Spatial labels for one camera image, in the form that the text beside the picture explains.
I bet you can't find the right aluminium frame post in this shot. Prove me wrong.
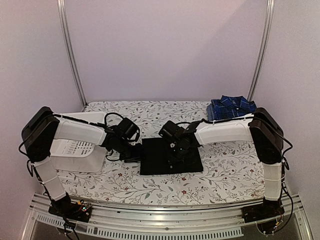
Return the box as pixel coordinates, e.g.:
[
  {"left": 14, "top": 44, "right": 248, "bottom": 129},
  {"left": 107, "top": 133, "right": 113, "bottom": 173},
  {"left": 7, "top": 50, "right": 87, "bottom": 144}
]
[{"left": 247, "top": 0, "right": 275, "bottom": 101}]

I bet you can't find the black long sleeve shirt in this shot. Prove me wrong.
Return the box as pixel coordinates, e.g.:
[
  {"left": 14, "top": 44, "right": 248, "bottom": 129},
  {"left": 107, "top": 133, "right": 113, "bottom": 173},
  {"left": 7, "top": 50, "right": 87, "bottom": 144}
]
[{"left": 139, "top": 137, "right": 204, "bottom": 176}]

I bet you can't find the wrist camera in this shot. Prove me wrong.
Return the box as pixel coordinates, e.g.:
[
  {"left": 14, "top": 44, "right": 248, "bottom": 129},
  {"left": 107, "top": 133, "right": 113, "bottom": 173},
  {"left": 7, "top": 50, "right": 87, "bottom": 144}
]
[
  {"left": 117, "top": 117, "right": 140, "bottom": 142},
  {"left": 158, "top": 120, "right": 185, "bottom": 143}
]

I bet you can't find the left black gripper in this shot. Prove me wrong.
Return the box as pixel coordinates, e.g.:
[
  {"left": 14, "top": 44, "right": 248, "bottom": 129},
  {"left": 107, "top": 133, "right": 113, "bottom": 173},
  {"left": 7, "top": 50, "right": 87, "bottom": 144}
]
[{"left": 115, "top": 138, "right": 147, "bottom": 163}]

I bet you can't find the aluminium front rail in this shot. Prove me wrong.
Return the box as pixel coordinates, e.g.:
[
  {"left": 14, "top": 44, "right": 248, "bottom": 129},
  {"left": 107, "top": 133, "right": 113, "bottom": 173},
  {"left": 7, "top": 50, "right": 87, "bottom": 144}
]
[{"left": 21, "top": 193, "right": 314, "bottom": 240}]

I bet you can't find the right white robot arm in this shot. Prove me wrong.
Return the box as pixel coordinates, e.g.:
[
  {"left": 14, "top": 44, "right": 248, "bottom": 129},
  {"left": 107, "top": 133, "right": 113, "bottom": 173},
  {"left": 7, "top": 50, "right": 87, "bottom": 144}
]
[{"left": 169, "top": 107, "right": 293, "bottom": 218}]

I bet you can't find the aluminium frame post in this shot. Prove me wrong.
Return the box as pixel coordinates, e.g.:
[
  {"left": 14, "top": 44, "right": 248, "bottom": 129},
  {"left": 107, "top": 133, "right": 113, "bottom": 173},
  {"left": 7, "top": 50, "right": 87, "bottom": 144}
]
[
  {"left": 247, "top": 0, "right": 275, "bottom": 101},
  {"left": 56, "top": 0, "right": 87, "bottom": 107}
]

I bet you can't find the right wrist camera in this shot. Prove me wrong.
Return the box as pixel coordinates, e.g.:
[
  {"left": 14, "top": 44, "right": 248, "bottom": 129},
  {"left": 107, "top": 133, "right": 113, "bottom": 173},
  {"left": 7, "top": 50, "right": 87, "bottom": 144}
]
[{"left": 158, "top": 120, "right": 185, "bottom": 143}]

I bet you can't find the white plastic basket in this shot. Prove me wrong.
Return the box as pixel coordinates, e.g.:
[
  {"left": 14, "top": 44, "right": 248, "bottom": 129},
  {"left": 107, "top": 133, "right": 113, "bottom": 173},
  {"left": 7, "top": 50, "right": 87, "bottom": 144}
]
[{"left": 49, "top": 112, "right": 107, "bottom": 173}]

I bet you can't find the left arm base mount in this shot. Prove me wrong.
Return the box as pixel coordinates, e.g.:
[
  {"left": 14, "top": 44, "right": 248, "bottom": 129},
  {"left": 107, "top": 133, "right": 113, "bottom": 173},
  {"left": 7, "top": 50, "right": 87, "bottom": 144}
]
[{"left": 48, "top": 199, "right": 92, "bottom": 223}]

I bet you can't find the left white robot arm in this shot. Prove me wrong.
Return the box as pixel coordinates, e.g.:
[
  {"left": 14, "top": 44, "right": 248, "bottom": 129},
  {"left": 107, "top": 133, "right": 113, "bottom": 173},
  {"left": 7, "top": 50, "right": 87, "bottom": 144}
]
[{"left": 21, "top": 106, "right": 141, "bottom": 217}]

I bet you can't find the left aluminium frame post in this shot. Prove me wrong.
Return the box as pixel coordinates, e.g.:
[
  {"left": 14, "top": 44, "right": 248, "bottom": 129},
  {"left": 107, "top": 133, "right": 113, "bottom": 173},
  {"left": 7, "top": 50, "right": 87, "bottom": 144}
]
[{"left": 56, "top": 0, "right": 87, "bottom": 107}]

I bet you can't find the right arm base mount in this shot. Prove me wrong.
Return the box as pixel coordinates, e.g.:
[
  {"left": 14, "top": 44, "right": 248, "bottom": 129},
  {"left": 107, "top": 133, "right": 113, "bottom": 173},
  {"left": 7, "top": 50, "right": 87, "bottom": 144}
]
[{"left": 241, "top": 197, "right": 285, "bottom": 223}]

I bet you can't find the blue checked folded shirt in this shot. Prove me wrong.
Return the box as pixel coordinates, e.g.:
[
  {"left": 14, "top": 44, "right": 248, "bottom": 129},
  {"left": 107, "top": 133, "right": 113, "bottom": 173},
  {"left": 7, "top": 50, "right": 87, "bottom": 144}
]
[{"left": 206, "top": 104, "right": 220, "bottom": 122}]

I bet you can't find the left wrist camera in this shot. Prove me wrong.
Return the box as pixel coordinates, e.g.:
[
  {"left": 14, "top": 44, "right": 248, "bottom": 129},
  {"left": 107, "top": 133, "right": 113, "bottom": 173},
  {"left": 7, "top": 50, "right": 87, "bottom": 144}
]
[{"left": 117, "top": 117, "right": 140, "bottom": 142}]

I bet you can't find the blue plaid folded shirt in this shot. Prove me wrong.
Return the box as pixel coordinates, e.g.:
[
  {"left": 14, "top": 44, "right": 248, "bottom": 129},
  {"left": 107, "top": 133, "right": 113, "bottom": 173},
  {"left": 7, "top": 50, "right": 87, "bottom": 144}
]
[{"left": 211, "top": 95, "right": 257, "bottom": 120}]

